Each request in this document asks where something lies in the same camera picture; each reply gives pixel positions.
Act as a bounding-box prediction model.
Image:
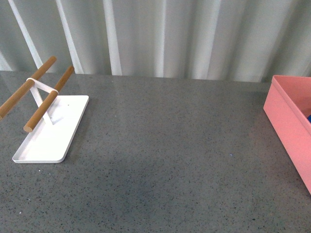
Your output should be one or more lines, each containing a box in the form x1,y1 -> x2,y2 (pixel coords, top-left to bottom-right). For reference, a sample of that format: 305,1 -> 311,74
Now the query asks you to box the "white towel rack with wooden bars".
0,56 -> 89,164

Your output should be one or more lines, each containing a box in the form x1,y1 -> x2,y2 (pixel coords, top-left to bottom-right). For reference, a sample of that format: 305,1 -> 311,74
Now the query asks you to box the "white pleated curtain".
0,0 -> 311,82

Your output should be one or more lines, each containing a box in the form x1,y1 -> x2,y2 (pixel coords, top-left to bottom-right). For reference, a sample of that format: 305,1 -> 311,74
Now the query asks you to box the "pink plastic box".
263,75 -> 311,191

